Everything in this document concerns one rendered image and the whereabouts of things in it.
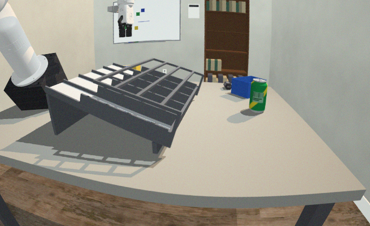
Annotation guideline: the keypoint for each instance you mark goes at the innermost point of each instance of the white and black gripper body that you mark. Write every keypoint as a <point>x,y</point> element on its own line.
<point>127,11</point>

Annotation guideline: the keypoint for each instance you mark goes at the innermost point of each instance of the green drink can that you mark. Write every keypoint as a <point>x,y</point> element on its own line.
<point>258,94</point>

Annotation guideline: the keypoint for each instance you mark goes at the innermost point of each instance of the blue open bin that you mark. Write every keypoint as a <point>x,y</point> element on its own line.
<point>241,86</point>

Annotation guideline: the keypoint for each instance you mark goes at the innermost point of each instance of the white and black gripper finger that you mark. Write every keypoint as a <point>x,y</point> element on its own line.
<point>121,27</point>
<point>128,30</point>

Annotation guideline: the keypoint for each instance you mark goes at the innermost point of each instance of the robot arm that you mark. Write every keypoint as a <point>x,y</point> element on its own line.
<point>17,50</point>

